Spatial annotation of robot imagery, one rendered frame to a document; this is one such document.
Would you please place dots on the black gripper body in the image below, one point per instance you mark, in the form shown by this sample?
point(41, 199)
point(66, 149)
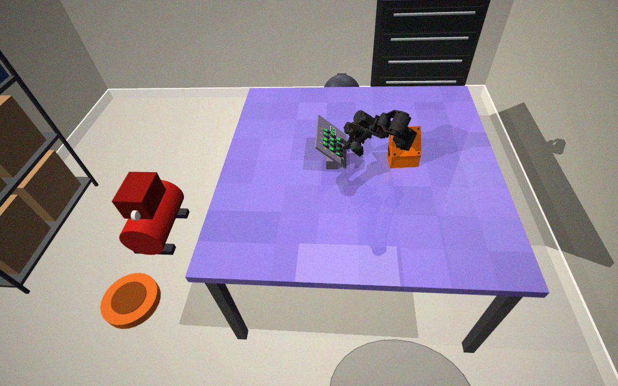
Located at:
point(356, 143)

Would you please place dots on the dark grey switch panel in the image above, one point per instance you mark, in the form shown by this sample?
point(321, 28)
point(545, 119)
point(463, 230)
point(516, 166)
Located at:
point(329, 140)

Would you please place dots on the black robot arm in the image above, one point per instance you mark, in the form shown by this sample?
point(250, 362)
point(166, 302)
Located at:
point(382, 126)

